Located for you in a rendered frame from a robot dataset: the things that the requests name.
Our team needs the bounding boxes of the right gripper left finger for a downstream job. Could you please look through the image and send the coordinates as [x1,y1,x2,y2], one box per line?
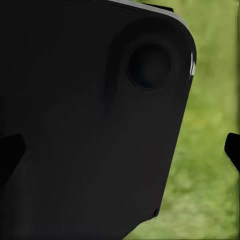
[0,133,26,193]

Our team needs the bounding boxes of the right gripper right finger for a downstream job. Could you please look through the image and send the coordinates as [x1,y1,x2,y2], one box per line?
[224,133,240,172]

